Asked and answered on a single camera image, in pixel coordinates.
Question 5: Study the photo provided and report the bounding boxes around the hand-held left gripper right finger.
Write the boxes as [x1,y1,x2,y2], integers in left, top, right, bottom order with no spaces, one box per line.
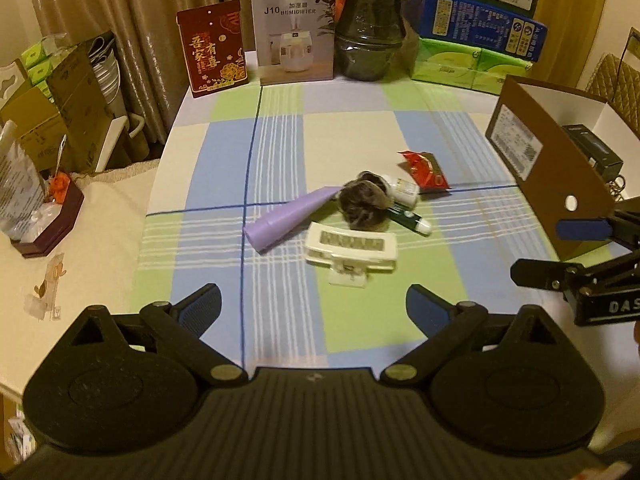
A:
[379,284,571,388]

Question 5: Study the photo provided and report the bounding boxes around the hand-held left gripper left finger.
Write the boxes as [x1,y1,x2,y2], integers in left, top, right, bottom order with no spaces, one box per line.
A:
[70,282,248,388]

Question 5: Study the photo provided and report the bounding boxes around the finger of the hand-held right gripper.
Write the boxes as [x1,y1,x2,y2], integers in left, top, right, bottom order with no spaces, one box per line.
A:
[556,207,640,251]
[510,250,640,306]

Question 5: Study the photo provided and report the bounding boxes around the brown cardboard box white inside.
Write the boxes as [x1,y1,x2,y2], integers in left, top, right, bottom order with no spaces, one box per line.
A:
[485,74,640,261]

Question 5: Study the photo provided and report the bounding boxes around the black product box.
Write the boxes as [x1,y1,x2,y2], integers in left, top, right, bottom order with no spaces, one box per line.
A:
[562,123,625,181]

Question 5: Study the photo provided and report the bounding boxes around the white plastic hair clip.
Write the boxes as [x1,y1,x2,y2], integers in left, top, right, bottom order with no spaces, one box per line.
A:
[304,221,399,288]

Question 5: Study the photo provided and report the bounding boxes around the small white bottle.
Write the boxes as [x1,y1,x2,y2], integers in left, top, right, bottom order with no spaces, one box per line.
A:
[382,174,421,206]

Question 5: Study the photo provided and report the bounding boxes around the purple tube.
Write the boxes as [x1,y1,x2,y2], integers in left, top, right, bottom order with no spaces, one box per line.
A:
[242,185,346,253]

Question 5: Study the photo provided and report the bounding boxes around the dark brown fabric bundle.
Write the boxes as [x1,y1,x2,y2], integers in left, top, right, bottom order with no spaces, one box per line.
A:
[337,171,393,232]

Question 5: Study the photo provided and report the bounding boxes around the red sachet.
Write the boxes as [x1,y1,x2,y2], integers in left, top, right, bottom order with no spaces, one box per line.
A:
[397,150,452,195]

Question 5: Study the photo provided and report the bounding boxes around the plaid tablecloth desktop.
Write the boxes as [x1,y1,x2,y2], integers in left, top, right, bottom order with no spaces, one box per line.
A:
[131,50,640,376]

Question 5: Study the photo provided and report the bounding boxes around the green tube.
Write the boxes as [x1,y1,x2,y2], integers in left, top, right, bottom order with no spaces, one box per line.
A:
[387,202,432,237]

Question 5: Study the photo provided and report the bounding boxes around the quilted chair cover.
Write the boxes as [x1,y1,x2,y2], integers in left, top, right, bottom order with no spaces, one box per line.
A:
[585,52,640,136]

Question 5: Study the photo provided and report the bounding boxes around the small clear plastic packet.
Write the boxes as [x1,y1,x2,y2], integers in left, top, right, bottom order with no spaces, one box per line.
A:
[25,252,68,321]

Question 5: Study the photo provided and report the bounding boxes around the dark red octagonal tray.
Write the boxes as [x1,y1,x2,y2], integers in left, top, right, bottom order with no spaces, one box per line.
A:
[10,175,85,260]

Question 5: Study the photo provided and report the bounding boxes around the green tissue pack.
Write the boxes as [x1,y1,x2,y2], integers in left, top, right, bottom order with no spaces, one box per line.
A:
[470,47,533,96]
[411,37,481,86]

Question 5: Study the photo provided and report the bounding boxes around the orange ornament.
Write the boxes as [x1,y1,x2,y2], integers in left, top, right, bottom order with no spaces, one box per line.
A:
[47,172,71,203]

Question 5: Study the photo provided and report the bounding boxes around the white plastic stand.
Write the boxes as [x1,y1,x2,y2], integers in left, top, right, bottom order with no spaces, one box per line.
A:
[95,115,143,173]

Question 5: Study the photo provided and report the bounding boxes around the metal spoon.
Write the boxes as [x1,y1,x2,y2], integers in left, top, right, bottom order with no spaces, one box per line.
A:
[52,134,68,176]

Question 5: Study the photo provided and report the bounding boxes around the white printed plastic bag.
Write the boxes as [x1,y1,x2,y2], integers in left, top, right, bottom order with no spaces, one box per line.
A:
[0,120,48,241]

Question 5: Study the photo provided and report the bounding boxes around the blue carton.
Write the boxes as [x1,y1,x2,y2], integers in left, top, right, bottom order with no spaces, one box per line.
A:
[417,0,548,63]

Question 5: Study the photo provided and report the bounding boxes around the tall cardboard box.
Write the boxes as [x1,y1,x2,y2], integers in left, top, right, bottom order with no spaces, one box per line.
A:
[47,30,128,176]

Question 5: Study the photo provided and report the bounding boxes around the small cardboard box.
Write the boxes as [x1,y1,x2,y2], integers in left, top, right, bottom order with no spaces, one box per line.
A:
[0,85,63,171]

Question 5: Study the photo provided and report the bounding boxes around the red printed box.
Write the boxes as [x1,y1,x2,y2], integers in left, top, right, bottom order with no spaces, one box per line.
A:
[176,0,250,99]

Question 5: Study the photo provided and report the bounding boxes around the stack of wrapped dark bowls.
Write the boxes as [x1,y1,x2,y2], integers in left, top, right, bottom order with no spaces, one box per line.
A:
[332,0,416,82]

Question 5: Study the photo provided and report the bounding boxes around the white carved chair back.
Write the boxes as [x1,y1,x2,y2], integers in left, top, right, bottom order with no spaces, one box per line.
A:
[0,57,28,111]

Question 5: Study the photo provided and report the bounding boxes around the white humidifier box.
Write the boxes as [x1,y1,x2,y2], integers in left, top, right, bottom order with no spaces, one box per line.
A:
[250,0,337,86]

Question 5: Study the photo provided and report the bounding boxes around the stack of green tissue packs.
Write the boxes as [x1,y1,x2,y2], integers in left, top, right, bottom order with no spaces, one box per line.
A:
[20,35,68,86]

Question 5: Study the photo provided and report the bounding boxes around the black power cable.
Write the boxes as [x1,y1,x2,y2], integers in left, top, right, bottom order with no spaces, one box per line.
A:
[615,34,640,83]

